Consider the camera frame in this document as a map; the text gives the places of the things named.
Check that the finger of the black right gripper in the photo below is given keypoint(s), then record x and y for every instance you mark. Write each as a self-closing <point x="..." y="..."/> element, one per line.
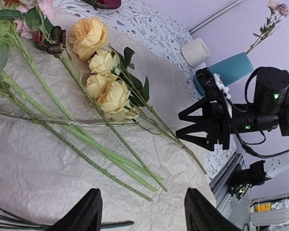
<point x="200" y="134"/>
<point x="199" y="111"/>

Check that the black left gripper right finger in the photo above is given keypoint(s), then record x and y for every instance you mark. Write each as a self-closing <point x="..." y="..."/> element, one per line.
<point x="201" y="215"/>

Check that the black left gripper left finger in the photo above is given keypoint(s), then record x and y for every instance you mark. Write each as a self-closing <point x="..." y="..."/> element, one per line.
<point x="86" y="215"/>

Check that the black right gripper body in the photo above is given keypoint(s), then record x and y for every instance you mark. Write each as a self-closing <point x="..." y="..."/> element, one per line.
<point x="268" y="110"/>

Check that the teal vase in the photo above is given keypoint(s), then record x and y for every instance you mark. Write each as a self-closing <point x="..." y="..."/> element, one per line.
<point x="233" y="68"/>

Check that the cream wrapping paper sheet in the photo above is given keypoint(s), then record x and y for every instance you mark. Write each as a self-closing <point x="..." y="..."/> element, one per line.
<point x="41" y="162"/>

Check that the pink rose stem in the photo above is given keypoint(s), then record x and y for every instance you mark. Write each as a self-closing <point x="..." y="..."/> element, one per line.
<point x="277" y="11"/>

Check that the cream mug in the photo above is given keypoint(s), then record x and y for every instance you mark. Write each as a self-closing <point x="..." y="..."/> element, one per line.
<point x="195" y="52"/>

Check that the yellow rose stem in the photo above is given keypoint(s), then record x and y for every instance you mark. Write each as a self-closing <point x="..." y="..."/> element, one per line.
<point x="111" y="96"/>

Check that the dark red saucer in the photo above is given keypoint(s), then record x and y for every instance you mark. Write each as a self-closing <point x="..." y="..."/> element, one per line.
<point x="104" y="4"/>

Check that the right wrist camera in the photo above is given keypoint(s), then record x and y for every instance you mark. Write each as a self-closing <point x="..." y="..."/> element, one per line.
<point x="213" y="87"/>

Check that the aluminium table front rail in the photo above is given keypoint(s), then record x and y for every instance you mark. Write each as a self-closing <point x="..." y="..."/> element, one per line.
<point x="219" y="186"/>

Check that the right aluminium frame post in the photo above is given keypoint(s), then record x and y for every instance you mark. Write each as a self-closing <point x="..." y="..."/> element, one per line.
<point x="214" y="15"/>

